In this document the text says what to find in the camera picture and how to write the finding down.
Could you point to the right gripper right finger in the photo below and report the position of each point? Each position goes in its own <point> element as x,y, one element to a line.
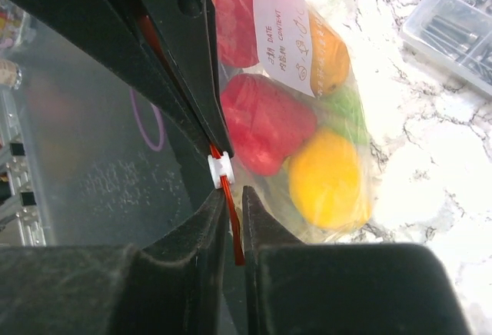
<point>297,288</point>

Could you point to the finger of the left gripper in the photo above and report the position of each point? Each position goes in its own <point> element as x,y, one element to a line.
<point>187,35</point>

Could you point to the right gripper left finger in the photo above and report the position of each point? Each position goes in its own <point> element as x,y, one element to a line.
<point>172,286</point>

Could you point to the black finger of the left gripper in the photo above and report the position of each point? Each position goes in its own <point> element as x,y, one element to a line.
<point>99,29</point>

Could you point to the red toy bell pepper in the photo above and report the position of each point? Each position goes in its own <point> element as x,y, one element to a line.
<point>265,122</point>

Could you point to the clear zip top bag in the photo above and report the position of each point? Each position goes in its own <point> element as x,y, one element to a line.
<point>284,50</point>

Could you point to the red toy apple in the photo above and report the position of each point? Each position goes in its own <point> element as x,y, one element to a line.
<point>237,45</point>

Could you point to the yellow toy lemon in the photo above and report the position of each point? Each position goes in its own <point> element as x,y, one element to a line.
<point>326,185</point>

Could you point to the yellow toy orange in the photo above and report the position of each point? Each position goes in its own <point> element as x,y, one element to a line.
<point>331,62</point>

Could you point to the clear plastic packet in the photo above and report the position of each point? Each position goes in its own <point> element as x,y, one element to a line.
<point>455,34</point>

